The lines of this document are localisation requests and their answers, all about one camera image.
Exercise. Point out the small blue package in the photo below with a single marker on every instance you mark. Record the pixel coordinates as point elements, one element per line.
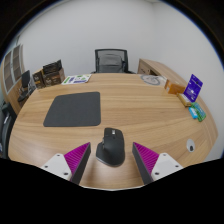
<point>193,112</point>

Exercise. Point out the wooden side desk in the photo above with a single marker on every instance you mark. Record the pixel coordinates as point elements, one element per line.
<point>160,68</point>

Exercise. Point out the wooden shelf unit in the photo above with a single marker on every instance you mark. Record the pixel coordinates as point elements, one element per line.
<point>11,71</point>

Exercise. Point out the small black chair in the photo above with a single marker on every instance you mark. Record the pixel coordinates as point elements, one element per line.
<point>26,79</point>

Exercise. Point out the white printed leaflet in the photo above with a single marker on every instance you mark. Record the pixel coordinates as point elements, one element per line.
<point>76,79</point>

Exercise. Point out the dark grey mouse pad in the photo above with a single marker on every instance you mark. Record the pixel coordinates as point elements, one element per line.
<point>73,109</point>

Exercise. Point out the black padded office chair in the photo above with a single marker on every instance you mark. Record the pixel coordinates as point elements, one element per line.
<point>7,126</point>

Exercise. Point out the small tan box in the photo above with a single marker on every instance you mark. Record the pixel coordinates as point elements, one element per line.
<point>184,100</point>

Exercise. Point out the small brown cardboard box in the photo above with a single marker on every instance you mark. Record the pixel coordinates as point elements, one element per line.
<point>38,80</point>

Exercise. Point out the green package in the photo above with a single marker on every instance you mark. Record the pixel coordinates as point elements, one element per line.
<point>199,112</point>

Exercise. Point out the black computer mouse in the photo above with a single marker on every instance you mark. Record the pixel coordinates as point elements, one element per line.
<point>111,150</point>

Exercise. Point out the black product box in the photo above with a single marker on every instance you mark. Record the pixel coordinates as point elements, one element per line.
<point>52,66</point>

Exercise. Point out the orange cardboard box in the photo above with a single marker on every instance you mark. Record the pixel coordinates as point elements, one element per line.
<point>175,88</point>

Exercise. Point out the large brown cardboard box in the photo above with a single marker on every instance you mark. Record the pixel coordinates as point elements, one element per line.
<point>54,79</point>

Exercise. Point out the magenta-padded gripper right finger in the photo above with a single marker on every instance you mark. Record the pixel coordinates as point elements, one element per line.
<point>146,160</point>

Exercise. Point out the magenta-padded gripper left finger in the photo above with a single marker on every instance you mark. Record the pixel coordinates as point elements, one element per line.
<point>76,160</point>

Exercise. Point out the black mesh office chair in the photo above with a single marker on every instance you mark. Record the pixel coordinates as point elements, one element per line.
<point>111,61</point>

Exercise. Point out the purple card package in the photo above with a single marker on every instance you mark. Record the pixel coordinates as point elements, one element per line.
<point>193,88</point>

